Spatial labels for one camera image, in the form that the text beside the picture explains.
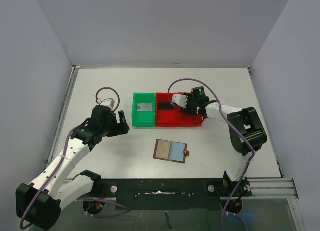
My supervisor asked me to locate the brown leather card holder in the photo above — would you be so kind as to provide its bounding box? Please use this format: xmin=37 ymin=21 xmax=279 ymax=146
xmin=153 ymin=139 xmax=190 ymax=164

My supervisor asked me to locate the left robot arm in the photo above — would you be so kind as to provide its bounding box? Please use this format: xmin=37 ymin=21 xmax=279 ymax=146
xmin=15 ymin=105 xmax=130 ymax=231

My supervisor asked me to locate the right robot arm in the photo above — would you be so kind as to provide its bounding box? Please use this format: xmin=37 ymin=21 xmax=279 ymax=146
xmin=171 ymin=86 xmax=268 ymax=196

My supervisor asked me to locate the black card in red bin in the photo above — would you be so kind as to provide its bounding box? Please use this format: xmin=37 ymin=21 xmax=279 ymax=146
xmin=157 ymin=102 xmax=175 ymax=111

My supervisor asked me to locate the silver card in green bin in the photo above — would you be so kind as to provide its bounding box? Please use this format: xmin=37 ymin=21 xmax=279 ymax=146
xmin=136 ymin=103 xmax=153 ymax=112

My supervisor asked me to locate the right red plastic bin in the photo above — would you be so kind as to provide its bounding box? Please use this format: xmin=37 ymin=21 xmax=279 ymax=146
xmin=178 ymin=92 xmax=204 ymax=127

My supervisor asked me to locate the red plastic bin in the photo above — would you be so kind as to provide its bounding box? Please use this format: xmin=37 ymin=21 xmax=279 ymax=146
xmin=155 ymin=92 xmax=181 ymax=128
xmin=178 ymin=92 xmax=204 ymax=127

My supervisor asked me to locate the middle red plastic bin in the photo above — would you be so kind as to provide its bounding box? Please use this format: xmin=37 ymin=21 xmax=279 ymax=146
xmin=155 ymin=92 xmax=181 ymax=128

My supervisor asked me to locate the green plastic bin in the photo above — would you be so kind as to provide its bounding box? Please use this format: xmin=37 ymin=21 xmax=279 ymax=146
xmin=131 ymin=92 xmax=156 ymax=128

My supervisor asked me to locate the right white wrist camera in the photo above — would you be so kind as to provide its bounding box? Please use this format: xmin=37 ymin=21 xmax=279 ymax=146
xmin=171 ymin=93 xmax=188 ymax=109

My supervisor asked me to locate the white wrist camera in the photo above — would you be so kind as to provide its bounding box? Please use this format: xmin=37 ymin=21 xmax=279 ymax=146
xmin=171 ymin=93 xmax=188 ymax=109
xmin=96 ymin=98 xmax=115 ymax=110

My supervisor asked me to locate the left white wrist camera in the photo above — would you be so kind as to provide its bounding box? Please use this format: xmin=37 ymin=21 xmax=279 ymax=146
xmin=96 ymin=98 xmax=115 ymax=110

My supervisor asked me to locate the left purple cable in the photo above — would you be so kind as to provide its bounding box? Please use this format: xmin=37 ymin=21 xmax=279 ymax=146
xmin=19 ymin=87 xmax=130 ymax=229

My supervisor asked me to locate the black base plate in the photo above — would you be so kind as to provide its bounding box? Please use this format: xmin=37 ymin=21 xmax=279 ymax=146
xmin=84 ymin=178 xmax=252 ymax=211

